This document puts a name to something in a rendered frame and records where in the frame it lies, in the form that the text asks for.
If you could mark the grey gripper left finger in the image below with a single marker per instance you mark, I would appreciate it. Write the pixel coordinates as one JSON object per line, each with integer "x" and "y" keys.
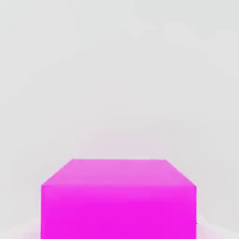
{"x": 35, "y": 232}

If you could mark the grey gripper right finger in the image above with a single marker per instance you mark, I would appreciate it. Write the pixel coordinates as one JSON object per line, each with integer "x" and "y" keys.
{"x": 201, "y": 230}

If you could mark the small magenta cube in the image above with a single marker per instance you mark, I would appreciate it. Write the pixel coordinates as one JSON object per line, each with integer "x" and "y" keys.
{"x": 118, "y": 205}

